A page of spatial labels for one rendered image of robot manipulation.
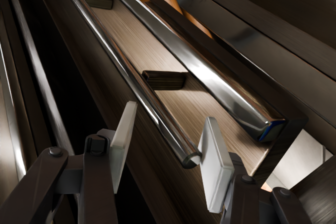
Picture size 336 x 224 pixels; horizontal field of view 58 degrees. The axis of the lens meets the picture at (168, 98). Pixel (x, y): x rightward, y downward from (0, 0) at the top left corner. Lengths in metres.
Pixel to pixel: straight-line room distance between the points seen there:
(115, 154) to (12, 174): 0.30
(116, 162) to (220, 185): 0.06
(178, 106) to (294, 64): 0.14
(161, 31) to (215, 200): 0.17
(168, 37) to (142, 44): 0.09
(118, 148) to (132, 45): 0.24
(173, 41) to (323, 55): 0.17
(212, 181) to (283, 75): 0.20
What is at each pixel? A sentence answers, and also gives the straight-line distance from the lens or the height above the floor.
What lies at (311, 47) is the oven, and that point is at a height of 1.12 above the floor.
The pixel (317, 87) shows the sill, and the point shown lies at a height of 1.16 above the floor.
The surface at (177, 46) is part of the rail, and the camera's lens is 0.27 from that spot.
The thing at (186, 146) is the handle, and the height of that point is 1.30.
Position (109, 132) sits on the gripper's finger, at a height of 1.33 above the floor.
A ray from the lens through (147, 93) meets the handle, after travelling 0.24.
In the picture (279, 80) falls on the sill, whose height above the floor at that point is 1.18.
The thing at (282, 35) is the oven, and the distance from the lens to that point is 0.39.
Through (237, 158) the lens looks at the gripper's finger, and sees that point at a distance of 0.19.
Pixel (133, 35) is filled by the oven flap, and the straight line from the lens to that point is 0.38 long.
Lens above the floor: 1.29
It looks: 2 degrees down
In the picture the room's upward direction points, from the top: 127 degrees counter-clockwise
